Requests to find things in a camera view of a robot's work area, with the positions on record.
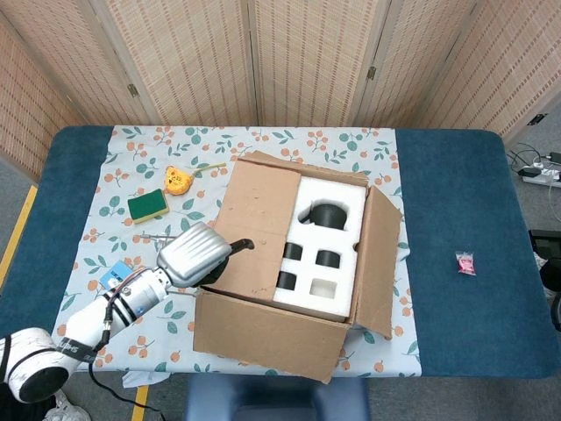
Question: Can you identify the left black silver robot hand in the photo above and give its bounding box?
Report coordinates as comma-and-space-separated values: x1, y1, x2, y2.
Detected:
156, 221, 255, 290

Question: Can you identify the cardboard box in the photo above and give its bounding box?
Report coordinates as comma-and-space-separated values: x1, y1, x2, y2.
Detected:
192, 150, 403, 385

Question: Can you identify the small blue carton box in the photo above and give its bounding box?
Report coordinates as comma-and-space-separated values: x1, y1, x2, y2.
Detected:
99, 260, 137, 290

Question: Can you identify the green yellow sponge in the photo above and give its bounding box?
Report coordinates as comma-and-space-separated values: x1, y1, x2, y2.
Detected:
126, 189, 170, 225

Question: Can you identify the yellow cat-shaped tape measure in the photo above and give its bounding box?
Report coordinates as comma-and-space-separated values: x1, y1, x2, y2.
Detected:
164, 161, 228, 196

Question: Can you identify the floral print tablecloth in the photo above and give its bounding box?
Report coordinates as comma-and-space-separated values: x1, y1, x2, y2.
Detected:
42, 125, 423, 378

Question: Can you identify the white foam insert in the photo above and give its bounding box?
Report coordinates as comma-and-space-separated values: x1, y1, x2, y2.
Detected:
272, 175, 368, 325

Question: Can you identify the white paper scrap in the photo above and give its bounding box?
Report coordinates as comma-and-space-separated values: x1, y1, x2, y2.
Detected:
121, 371, 170, 389

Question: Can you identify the black teapot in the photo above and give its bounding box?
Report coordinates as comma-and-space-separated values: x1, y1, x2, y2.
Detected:
299, 202, 351, 232

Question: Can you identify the white sneaker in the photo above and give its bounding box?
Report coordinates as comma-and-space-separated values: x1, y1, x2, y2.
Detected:
43, 389, 91, 421

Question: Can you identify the bamboo folding screen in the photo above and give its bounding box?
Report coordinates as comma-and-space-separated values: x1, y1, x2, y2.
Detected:
0, 0, 561, 176

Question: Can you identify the black trouser leg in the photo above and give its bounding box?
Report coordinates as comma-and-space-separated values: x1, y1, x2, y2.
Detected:
0, 396, 58, 421

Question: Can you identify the blue velvet table cover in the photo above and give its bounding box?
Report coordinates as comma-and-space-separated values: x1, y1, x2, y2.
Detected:
0, 125, 552, 379

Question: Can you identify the pink candy packet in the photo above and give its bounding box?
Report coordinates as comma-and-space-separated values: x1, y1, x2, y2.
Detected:
454, 249, 477, 276

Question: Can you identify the black equipment case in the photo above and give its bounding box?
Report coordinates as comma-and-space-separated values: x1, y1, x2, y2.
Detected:
529, 229, 561, 268

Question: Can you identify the white power strip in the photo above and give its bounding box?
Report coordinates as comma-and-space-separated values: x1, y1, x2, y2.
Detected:
518, 164, 561, 185

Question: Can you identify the silver metal wire frame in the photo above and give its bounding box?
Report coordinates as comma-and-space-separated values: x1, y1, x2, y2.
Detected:
142, 231, 201, 299

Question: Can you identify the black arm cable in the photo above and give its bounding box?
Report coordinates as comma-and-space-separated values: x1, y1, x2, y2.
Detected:
87, 322, 167, 421

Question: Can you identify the black floor cable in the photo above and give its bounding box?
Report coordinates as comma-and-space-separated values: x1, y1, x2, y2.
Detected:
508, 142, 561, 170

